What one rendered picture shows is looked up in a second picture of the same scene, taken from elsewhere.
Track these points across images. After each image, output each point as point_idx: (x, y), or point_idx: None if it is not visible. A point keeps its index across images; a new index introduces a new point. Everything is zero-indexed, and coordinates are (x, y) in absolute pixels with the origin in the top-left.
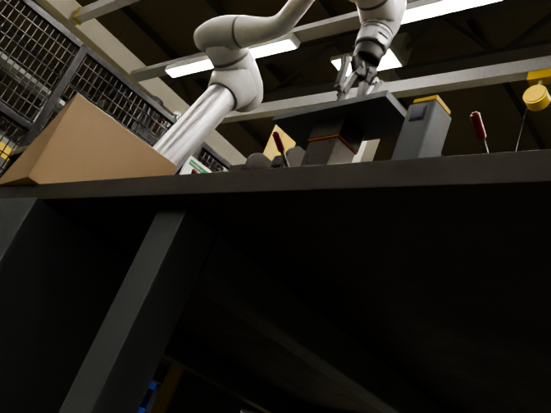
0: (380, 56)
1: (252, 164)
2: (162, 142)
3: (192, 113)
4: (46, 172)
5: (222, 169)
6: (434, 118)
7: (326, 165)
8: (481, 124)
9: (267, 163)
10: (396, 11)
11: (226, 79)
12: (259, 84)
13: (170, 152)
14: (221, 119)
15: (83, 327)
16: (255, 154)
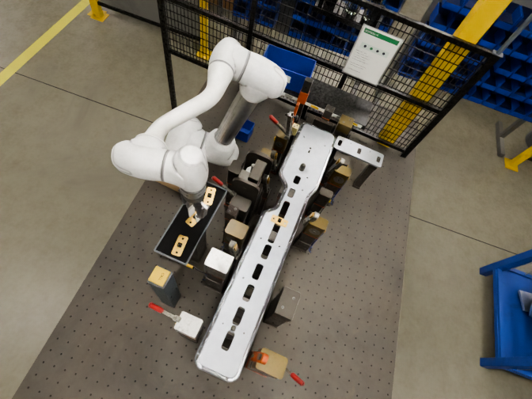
0: (190, 202)
1: (248, 157)
2: (218, 127)
3: (228, 112)
4: None
5: (287, 116)
6: (150, 285)
7: (68, 305)
8: (153, 309)
9: (260, 157)
10: (178, 184)
11: (240, 89)
12: (265, 89)
13: (220, 136)
14: (248, 112)
15: None
16: (249, 153)
